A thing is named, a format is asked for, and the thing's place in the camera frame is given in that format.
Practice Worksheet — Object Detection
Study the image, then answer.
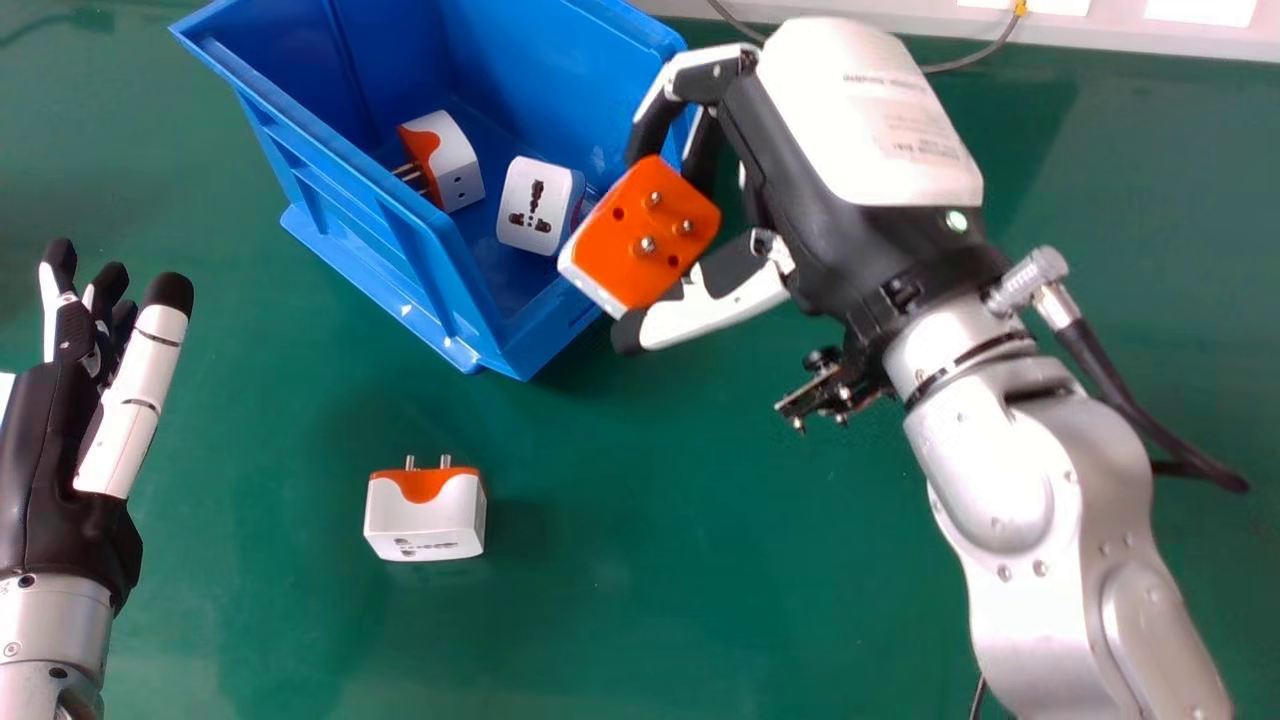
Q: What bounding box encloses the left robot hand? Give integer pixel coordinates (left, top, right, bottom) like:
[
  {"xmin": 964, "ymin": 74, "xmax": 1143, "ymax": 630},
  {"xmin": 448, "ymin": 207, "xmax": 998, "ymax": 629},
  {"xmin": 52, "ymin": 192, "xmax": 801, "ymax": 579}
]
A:
[{"xmin": 0, "ymin": 238, "xmax": 196, "ymax": 613}]

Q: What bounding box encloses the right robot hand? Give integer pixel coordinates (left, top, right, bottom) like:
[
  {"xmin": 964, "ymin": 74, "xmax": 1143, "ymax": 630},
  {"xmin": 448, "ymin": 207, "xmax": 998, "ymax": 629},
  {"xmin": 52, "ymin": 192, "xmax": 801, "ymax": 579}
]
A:
[{"xmin": 611, "ymin": 16, "xmax": 1013, "ymax": 356}]

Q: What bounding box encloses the white-and-orange plug adapter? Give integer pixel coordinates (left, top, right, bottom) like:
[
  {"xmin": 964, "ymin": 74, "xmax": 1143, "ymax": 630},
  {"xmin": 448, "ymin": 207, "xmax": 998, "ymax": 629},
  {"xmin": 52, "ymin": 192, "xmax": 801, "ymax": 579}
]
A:
[
  {"xmin": 363, "ymin": 454, "xmax": 488, "ymax": 563},
  {"xmin": 390, "ymin": 110, "xmax": 486, "ymax": 213},
  {"xmin": 557, "ymin": 154, "xmax": 723, "ymax": 321},
  {"xmin": 496, "ymin": 156, "xmax": 587, "ymax": 258}
]

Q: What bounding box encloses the blue plastic bin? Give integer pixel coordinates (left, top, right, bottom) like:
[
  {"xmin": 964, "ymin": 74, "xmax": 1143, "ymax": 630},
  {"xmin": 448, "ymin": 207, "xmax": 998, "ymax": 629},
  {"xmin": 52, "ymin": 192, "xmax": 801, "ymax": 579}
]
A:
[{"xmin": 168, "ymin": 0, "xmax": 701, "ymax": 382}]

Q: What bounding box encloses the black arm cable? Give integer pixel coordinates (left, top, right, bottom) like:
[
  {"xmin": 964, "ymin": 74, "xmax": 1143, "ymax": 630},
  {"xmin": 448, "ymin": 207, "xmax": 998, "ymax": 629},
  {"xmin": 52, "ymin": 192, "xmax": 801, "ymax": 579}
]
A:
[{"xmin": 1032, "ymin": 282, "xmax": 1251, "ymax": 494}]

